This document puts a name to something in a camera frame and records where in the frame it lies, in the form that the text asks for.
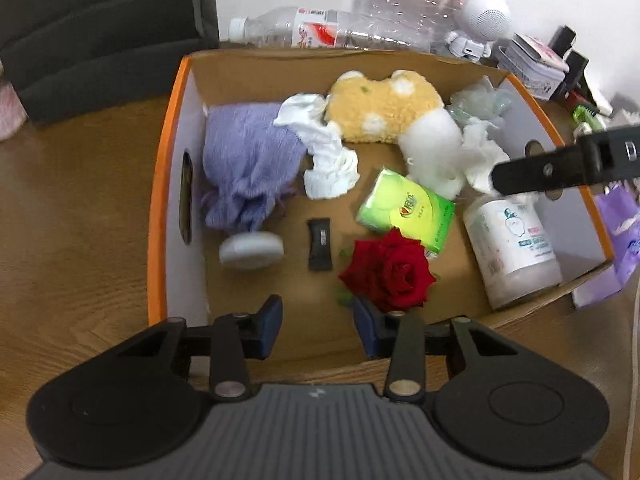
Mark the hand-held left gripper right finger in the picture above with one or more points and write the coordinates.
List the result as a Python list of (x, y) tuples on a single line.
[(365, 331)]

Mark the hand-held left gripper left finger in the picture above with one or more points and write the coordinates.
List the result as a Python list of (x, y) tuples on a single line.
[(270, 329)]

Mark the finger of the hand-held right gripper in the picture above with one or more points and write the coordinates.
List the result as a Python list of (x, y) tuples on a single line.
[(545, 172)]

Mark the orange rimmed cardboard box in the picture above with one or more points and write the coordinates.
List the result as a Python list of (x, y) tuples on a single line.
[(300, 305)]

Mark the white tissue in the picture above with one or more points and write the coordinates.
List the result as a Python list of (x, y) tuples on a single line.
[(325, 160), (482, 155)]

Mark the red artificial rose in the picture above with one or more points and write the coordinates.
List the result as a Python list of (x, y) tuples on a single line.
[(395, 270)]

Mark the white round case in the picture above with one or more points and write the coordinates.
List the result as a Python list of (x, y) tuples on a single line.
[(250, 252)]

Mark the clear cotton swab container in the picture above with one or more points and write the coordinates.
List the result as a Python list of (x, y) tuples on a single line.
[(515, 255)]

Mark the iridescent clear plastic bag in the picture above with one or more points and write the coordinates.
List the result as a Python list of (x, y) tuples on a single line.
[(480, 102)]

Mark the small black packet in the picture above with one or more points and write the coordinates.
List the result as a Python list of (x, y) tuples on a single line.
[(320, 245)]

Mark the green tissue packet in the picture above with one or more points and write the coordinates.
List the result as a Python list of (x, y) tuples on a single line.
[(405, 210)]

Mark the yellow white plush hamster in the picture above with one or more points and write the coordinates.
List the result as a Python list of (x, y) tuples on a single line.
[(380, 110)]

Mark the green spray bottle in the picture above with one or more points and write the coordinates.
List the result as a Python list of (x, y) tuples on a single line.
[(587, 115)]

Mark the white boxed item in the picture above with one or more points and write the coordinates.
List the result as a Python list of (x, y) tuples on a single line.
[(530, 80)]

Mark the black rectangular box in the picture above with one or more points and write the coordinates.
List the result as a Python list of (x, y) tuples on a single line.
[(575, 75), (562, 40)]

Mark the purple tissue pack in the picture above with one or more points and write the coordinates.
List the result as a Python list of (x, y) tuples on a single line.
[(615, 250)]

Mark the pink printed case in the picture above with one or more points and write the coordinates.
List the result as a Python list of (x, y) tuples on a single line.
[(540, 52)]

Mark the white robot speaker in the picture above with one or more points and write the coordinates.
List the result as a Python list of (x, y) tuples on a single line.
[(482, 15)]

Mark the black paper bag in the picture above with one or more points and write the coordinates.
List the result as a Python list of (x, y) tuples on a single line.
[(100, 35)]

